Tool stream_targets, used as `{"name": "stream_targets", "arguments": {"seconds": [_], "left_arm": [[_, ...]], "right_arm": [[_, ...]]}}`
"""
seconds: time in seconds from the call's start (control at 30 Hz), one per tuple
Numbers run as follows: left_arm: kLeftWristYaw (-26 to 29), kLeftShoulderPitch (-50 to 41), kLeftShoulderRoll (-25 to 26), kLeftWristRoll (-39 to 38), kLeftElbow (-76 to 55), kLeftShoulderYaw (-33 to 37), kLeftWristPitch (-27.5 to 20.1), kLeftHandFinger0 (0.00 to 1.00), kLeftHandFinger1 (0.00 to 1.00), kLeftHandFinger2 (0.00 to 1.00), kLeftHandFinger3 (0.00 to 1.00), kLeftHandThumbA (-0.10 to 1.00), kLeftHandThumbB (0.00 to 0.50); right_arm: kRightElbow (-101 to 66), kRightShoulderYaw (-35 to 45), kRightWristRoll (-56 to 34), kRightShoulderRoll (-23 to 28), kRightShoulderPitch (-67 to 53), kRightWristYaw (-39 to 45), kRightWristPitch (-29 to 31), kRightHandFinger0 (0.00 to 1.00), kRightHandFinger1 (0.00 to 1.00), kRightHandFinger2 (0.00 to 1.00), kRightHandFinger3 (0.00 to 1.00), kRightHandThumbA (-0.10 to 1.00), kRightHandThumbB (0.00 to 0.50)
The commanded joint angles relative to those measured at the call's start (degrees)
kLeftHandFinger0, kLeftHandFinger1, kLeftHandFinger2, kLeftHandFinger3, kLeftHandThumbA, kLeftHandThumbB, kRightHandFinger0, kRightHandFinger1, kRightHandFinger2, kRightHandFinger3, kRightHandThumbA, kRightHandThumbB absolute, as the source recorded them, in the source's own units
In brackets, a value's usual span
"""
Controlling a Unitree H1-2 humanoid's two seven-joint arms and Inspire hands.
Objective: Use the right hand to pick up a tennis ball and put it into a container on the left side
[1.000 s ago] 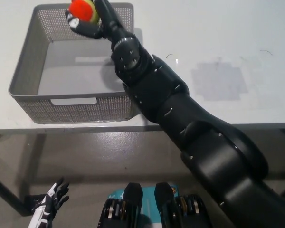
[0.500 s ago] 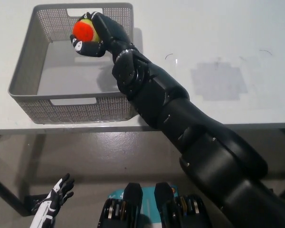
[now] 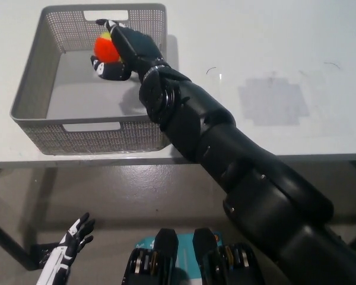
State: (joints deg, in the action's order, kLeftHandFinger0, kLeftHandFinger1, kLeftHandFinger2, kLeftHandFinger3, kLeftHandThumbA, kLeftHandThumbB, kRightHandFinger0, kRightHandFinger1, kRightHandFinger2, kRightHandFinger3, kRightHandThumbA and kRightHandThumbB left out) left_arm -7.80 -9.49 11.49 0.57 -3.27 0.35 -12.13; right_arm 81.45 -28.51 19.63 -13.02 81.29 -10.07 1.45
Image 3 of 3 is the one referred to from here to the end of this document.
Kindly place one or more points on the yellow and orange tennis ball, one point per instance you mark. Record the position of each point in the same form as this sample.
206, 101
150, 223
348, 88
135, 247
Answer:
106, 49

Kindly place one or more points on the grey perforated plastic basket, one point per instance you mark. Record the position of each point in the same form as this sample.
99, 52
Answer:
32, 77

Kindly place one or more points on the black robot legs and feet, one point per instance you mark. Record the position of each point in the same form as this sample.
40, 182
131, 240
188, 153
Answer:
166, 252

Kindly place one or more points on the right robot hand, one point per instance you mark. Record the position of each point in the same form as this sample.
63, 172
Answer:
136, 47

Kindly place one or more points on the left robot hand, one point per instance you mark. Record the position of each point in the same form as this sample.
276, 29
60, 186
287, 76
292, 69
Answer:
74, 240

